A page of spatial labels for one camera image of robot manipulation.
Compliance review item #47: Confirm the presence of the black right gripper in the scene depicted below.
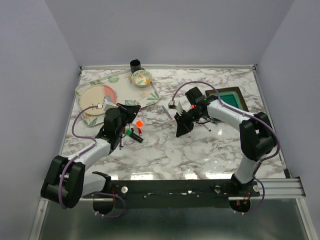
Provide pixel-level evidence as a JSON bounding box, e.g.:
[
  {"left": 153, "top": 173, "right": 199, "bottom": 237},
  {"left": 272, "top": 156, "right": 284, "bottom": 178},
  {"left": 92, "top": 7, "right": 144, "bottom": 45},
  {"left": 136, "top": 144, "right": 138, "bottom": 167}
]
[{"left": 174, "top": 107, "right": 204, "bottom": 137}]

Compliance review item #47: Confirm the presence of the orange highlighter cap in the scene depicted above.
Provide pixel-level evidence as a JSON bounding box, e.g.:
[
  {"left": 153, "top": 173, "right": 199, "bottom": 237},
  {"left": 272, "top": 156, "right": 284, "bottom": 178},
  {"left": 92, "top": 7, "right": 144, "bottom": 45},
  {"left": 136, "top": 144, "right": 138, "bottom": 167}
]
[{"left": 135, "top": 120, "right": 144, "bottom": 128}]

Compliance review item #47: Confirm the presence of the grey purple marker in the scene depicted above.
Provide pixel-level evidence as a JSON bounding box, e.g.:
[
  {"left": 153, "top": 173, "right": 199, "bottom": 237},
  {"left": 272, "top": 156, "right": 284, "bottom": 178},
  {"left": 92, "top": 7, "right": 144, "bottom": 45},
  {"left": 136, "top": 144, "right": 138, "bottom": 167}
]
[{"left": 161, "top": 105, "right": 172, "bottom": 120}]

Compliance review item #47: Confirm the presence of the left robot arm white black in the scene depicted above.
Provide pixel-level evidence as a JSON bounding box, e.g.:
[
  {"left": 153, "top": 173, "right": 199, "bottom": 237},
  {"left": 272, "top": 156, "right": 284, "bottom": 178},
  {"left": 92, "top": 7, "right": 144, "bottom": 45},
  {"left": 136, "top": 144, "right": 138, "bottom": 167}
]
[{"left": 40, "top": 103, "right": 141, "bottom": 209}]

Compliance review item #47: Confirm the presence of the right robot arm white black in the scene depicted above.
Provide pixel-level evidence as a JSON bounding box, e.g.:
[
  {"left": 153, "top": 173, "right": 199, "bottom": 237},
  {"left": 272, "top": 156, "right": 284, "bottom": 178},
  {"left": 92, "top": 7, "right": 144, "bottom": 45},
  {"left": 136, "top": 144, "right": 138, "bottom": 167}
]
[{"left": 169, "top": 87, "right": 280, "bottom": 196}]

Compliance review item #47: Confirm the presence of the blue red whiteboard pen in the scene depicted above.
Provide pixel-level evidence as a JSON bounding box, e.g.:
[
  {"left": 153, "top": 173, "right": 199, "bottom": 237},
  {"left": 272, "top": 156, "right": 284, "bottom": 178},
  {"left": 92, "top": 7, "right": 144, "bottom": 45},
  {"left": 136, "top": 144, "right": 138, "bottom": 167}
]
[{"left": 119, "top": 128, "right": 126, "bottom": 150}]

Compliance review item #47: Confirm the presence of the floral leaf pattern tray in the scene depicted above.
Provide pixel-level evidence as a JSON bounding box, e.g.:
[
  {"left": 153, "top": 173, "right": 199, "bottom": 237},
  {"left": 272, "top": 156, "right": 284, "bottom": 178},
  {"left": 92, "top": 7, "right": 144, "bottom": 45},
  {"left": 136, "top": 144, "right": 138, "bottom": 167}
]
[{"left": 75, "top": 69, "right": 160, "bottom": 110}]

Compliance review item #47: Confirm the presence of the green cap black highlighter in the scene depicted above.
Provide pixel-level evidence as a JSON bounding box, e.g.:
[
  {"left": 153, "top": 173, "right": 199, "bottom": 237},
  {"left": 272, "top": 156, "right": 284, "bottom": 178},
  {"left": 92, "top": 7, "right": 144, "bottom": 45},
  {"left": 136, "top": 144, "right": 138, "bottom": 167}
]
[{"left": 125, "top": 129, "right": 144, "bottom": 143}]

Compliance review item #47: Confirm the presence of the floral small bowl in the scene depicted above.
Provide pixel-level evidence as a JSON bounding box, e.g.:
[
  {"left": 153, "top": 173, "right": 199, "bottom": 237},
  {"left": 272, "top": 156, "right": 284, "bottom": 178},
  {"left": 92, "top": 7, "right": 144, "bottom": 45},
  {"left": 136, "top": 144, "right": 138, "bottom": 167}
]
[{"left": 131, "top": 69, "right": 153, "bottom": 88}]

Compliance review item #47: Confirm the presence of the pink cream round plate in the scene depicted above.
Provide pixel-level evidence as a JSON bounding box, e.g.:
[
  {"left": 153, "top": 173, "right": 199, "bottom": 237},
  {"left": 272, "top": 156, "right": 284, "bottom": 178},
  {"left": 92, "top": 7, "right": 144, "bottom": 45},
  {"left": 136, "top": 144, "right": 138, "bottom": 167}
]
[{"left": 79, "top": 84, "right": 117, "bottom": 110}]

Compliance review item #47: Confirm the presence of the dark blue mug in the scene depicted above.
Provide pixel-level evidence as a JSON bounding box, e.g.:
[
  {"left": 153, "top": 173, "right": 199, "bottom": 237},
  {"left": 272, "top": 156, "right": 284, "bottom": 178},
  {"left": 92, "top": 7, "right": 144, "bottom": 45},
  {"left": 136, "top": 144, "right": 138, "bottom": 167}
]
[{"left": 129, "top": 59, "right": 142, "bottom": 74}]

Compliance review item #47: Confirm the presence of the black teal square plate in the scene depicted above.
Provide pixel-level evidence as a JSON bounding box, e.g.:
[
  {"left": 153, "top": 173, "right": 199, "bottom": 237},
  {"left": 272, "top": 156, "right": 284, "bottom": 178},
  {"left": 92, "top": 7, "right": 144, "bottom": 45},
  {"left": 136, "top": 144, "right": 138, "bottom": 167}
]
[{"left": 217, "top": 86, "right": 249, "bottom": 112}]

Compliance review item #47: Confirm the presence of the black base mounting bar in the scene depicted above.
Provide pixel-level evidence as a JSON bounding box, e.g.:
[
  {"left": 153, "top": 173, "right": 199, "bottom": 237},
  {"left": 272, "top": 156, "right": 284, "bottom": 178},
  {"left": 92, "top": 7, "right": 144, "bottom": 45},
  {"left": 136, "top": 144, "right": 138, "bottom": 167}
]
[{"left": 82, "top": 178, "right": 261, "bottom": 210}]

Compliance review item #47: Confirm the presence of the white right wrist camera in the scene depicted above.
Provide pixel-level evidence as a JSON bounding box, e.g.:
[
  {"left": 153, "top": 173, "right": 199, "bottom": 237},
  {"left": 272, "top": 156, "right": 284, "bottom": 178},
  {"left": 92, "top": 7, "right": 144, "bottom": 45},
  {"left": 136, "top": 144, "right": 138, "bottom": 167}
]
[{"left": 168, "top": 100, "right": 183, "bottom": 116}]

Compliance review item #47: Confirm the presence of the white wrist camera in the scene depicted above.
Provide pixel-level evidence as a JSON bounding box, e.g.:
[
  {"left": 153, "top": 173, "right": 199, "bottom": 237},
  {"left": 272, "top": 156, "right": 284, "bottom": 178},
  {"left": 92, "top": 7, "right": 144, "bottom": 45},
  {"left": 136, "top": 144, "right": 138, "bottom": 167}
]
[
  {"left": 97, "top": 96, "right": 117, "bottom": 112},
  {"left": 168, "top": 100, "right": 183, "bottom": 116}
]

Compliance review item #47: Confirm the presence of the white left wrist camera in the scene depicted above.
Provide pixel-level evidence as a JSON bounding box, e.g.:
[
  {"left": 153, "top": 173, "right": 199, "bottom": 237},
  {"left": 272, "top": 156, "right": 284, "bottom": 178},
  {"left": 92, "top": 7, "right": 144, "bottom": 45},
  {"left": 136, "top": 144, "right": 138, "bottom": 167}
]
[{"left": 97, "top": 96, "right": 117, "bottom": 112}]

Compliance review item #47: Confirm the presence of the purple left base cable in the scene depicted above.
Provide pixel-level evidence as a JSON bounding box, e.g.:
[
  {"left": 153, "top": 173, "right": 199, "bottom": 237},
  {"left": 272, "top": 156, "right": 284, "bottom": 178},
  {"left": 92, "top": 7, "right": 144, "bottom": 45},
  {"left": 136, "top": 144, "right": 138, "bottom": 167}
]
[{"left": 93, "top": 191, "right": 127, "bottom": 219}]

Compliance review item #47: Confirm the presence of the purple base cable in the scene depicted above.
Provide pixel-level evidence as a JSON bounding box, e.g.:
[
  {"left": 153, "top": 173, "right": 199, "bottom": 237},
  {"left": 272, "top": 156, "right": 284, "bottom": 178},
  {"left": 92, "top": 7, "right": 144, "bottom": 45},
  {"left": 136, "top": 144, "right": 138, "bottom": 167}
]
[
  {"left": 233, "top": 177, "right": 266, "bottom": 216},
  {"left": 93, "top": 191, "right": 127, "bottom": 219}
]

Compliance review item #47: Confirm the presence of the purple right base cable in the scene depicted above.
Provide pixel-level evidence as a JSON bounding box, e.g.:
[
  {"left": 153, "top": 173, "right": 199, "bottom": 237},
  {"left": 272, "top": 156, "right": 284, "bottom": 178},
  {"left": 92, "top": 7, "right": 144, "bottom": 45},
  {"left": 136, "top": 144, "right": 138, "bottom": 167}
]
[{"left": 233, "top": 177, "right": 266, "bottom": 216}]

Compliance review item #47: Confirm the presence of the aluminium frame rail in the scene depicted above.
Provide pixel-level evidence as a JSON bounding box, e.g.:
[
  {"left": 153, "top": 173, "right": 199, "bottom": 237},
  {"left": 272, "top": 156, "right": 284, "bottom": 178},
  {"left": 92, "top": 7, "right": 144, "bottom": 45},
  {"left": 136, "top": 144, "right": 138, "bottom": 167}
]
[{"left": 260, "top": 178, "right": 306, "bottom": 199}]

